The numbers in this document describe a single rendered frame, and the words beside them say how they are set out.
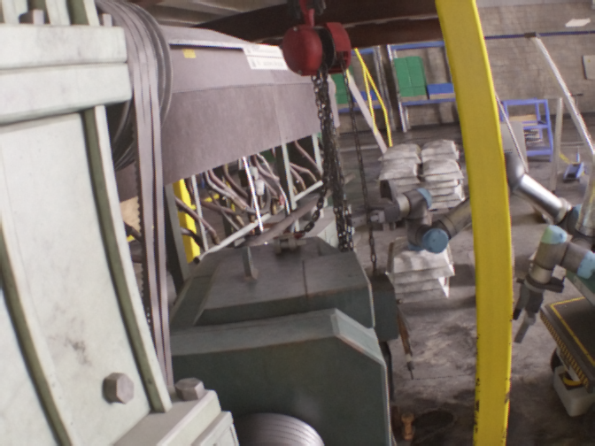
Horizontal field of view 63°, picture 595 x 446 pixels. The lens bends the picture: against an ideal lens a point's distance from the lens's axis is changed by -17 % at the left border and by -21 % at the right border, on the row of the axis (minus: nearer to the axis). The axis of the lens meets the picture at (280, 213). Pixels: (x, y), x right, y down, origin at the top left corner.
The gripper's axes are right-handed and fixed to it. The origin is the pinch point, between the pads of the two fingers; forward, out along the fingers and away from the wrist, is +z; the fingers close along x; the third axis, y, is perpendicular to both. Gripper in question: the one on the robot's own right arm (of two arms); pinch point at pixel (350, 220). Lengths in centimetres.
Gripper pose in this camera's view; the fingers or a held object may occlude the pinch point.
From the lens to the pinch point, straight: 172.7
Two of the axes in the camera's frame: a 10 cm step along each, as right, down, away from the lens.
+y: 1.6, 9.7, 1.7
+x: -4.7, -0.8, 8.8
